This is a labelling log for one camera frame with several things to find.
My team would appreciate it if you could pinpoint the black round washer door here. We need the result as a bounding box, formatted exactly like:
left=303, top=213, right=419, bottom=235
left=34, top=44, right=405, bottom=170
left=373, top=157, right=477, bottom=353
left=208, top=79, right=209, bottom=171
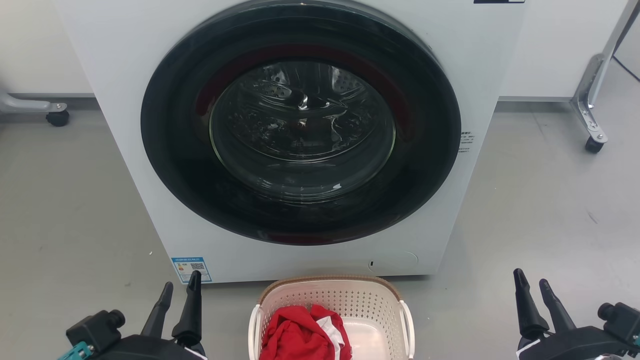
left=140, top=1, right=462, bottom=246

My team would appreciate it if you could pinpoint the white garment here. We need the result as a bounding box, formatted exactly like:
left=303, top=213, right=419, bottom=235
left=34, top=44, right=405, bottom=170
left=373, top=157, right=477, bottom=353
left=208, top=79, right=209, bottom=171
left=316, top=316, right=346, bottom=360

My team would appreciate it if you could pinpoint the white front-load washing machine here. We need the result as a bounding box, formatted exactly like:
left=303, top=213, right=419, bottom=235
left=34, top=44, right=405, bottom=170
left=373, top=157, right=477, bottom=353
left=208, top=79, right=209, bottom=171
left=54, top=0, right=529, bottom=285

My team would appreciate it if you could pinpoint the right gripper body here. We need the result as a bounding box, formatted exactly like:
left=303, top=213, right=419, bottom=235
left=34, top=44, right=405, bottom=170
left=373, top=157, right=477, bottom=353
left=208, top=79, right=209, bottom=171
left=516, top=302, right=640, bottom=360

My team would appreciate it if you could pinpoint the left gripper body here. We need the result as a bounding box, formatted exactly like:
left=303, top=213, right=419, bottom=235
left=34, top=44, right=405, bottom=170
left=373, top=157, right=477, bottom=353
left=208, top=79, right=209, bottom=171
left=58, top=309, right=208, bottom=360

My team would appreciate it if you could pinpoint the white perforated laundry basket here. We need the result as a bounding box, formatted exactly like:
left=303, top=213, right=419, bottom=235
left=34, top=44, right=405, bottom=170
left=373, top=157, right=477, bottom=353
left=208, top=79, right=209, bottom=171
left=248, top=274, right=416, bottom=360

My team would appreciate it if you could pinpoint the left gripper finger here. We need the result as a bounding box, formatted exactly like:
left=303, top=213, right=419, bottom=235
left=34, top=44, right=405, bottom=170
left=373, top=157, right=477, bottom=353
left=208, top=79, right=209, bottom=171
left=171, top=270, right=203, bottom=347
left=140, top=281, right=174, bottom=338

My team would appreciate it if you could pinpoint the black floor cable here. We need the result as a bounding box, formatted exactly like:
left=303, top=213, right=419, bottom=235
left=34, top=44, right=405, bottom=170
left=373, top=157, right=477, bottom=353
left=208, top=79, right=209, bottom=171
left=613, top=55, right=640, bottom=82

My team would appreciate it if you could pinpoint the blue energy label sticker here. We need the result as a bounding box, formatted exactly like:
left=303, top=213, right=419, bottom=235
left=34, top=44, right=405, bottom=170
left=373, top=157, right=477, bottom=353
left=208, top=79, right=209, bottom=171
left=171, top=256, right=213, bottom=284

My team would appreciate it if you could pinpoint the red garment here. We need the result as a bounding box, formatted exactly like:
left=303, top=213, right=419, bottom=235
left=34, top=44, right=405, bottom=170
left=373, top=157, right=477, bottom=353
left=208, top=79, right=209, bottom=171
left=259, top=305, right=353, bottom=360

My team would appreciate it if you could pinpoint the grey metal stand leg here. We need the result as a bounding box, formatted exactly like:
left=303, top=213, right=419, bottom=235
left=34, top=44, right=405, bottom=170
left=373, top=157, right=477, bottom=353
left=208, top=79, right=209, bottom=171
left=0, top=90, right=68, bottom=115
left=570, top=0, right=640, bottom=144

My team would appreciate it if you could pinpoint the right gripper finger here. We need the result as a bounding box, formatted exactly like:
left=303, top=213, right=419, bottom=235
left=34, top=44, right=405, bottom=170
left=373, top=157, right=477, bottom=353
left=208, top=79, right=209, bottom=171
left=538, top=278, right=577, bottom=333
left=513, top=268, right=550, bottom=341

